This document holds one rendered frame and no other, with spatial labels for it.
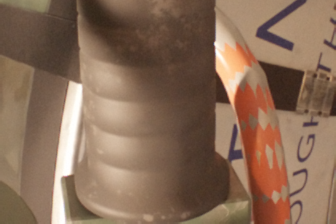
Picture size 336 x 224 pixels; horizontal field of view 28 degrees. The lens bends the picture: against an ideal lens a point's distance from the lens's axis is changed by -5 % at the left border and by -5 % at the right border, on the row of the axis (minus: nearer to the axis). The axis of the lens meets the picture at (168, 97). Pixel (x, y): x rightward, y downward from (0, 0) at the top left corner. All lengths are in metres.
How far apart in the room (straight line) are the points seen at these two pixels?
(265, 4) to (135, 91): 0.33
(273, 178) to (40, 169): 0.21
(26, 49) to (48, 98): 0.04
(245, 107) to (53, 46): 0.20
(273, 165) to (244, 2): 0.26
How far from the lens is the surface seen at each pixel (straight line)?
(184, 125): 0.17
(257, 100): 0.22
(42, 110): 0.40
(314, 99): 0.56
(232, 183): 0.20
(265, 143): 0.22
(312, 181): 0.61
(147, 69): 0.16
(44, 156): 0.40
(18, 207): 0.22
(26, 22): 0.42
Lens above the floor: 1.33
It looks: 26 degrees down
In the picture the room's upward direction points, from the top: 137 degrees counter-clockwise
